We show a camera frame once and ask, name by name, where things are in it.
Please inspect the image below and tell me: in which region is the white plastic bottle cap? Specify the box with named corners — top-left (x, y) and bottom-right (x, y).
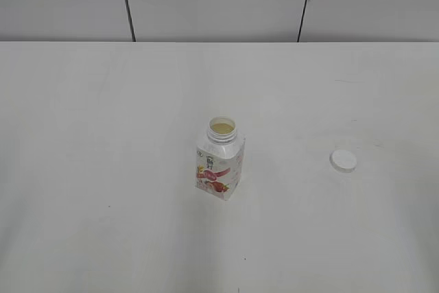
top-left (329, 149), bottom-right (357, 173)

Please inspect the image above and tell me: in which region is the white yili changqing yogurt bottle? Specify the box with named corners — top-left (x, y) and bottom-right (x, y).
top-left (195, 117), bottom-right (246, 200)

